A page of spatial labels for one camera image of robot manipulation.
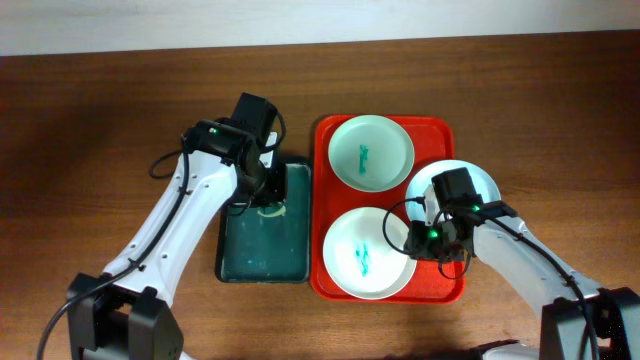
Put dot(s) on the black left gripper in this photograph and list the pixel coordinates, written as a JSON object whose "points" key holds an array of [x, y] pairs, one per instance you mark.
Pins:
{"points": [[279, 192]]}

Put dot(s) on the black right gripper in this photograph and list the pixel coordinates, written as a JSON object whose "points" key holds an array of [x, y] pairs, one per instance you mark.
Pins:
{"points": [[418, 248]]}

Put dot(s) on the yellow green sponge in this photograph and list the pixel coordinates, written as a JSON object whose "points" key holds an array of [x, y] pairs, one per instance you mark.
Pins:
{"points": [[277, 210]]}

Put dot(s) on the light blue plate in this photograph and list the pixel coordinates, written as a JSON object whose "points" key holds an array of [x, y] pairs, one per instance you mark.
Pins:
{"points": [[422, 180]]}

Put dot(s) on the white plate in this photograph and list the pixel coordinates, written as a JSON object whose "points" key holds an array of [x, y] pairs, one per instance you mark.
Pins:
{"points": [[360, 253]]}

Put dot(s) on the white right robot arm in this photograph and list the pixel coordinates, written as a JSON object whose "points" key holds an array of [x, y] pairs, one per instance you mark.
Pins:
{"points": [[580, 319]]}

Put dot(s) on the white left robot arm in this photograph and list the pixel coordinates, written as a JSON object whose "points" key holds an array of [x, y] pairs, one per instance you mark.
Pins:
{"points": [[125, 313]]}

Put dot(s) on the dark green water tray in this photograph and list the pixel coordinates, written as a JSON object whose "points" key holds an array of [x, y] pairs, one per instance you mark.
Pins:
{"points": [[253, 249]]}

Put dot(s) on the red plastic tray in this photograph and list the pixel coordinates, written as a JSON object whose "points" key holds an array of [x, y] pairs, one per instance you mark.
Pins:
{"points": [[433, 140]]}

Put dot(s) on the mint green plate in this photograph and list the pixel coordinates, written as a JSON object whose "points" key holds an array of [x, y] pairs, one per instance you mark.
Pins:
{"points": [[371, 153]]}

